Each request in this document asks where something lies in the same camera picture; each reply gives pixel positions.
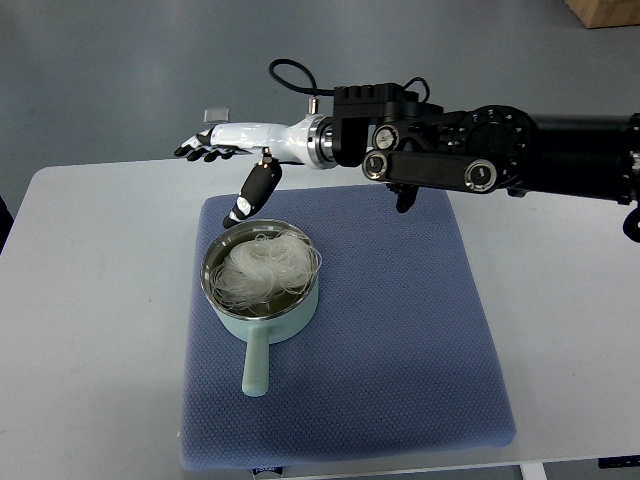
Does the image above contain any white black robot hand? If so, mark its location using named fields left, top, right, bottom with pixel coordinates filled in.
left=174, top=114, right=337, bottom=229

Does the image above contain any blue textured cushion mat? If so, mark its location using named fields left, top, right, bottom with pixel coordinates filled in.
left=181, top=184, right=516, bottom=470

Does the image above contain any mint green steel pot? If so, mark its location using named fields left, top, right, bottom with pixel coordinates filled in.
left=201, top=219, right=319, bottom=397

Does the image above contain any wooden box corner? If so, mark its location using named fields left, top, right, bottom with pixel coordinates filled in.
left=564, top=0, right=640, bottom=29

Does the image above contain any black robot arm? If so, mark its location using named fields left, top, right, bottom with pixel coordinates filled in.
left=309, top=83, right=639, bottom=213

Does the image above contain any white vermicelli noodle bundle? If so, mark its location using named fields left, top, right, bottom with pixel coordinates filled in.
left=206, top=231, right=322, bottom=316

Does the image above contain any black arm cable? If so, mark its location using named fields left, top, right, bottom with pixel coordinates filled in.
left=268, top=58, right=335, bottom=101

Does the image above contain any upper grey floor plate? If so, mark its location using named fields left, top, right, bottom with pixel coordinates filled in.
left=203, top=107, right=230, bottom=125

